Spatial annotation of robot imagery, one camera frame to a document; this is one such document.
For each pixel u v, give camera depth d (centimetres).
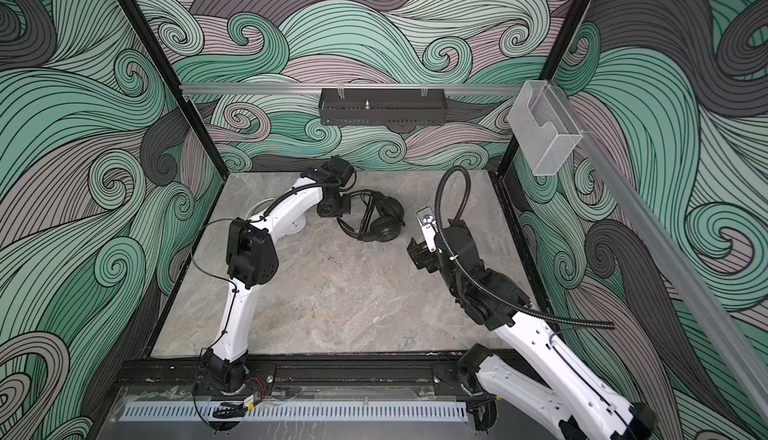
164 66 88
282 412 73
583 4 76
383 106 95
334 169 78
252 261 57
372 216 98
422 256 61
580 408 38
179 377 74
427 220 55
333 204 81
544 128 78
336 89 92
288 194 64
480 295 45
